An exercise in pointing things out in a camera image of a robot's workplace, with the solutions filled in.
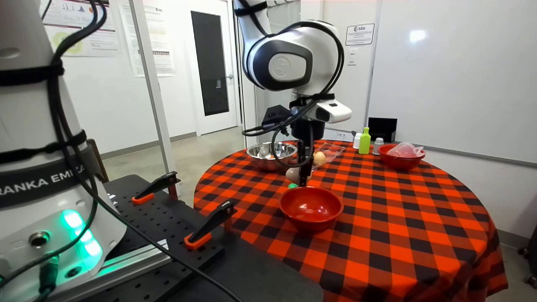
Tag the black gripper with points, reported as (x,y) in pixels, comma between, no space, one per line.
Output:
(305,123)

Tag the white Franka Emika robot arm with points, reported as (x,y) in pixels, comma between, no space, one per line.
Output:
(290,61)

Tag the shiny metal bowl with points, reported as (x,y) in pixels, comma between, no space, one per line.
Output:
(261,157)

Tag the empty red bowl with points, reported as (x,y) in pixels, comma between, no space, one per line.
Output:
(310,209)

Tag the red bowl with pink contents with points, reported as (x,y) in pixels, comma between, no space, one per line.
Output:
(401,157)

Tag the small green object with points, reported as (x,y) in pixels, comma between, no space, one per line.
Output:
(291,185)

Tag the small white bottle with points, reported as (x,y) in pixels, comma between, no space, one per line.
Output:
(355,140)

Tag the green plastic bottle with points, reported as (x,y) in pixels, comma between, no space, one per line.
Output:
(364,141)

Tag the small clear jar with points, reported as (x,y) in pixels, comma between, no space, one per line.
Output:
(377,145)

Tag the black box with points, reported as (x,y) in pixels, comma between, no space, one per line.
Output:
(382,128)

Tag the red and black plaid tablecloth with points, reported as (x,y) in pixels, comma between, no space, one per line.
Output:
(391,235)

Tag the black and orange clamp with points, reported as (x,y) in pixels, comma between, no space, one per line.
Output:
(156,188)
(209,225)

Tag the white door with dark window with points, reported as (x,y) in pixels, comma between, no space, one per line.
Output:
(211,68)

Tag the aluminium pole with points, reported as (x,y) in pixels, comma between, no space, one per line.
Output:
(152,94)

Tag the large whiteboard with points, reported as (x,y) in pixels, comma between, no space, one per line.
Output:
(458,78)

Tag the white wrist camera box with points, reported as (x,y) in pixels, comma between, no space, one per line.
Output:
(333,111)

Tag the small white wall label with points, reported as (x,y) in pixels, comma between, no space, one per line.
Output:
(350,58)

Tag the white wall sign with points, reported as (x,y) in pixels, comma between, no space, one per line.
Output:
(359,34)

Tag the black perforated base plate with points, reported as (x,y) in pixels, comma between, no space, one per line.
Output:
(167,235)

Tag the aluminium rail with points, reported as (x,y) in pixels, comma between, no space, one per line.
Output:
(117,269)

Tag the wall poster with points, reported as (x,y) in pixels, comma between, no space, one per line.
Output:
(83,26)

